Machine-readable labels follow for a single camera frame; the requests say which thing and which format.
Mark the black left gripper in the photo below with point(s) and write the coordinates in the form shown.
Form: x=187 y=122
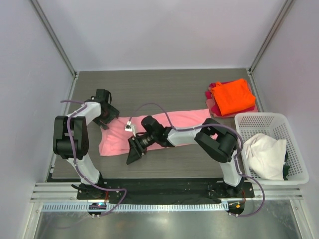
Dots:
x=113 y=113

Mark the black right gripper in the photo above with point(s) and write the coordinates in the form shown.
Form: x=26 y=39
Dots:
x=136 y=149

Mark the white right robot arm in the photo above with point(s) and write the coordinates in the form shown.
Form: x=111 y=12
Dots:
x=218 y=141

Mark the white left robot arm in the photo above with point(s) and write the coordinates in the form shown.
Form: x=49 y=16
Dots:
x=70 y=134

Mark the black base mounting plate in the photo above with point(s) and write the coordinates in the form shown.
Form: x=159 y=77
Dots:
x=168 y=191

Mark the salmon folded t shirt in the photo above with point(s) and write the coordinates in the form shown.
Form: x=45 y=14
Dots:
x=251 y=108

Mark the orange folded t shirt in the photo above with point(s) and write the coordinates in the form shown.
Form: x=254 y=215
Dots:
x=233 y=97

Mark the white t shirt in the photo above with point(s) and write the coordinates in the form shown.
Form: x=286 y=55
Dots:
x=266 y=156

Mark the dark green t shirt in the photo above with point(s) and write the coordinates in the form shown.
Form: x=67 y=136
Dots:
x=286 y=167

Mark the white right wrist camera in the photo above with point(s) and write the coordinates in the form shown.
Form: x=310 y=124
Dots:
x=130 y=127

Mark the left aluminium frame post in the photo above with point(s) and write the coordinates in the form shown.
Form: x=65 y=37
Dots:
x=49 y=29

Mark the aluminium frame post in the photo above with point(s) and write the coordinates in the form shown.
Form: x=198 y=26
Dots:
x=49 y=29
x=285 y=9

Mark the white slotted cable duct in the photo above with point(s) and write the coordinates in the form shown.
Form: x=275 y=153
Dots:
x=100 y=207

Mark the right aluminium frame post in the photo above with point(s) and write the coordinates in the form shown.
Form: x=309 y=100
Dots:
x=285 y=9

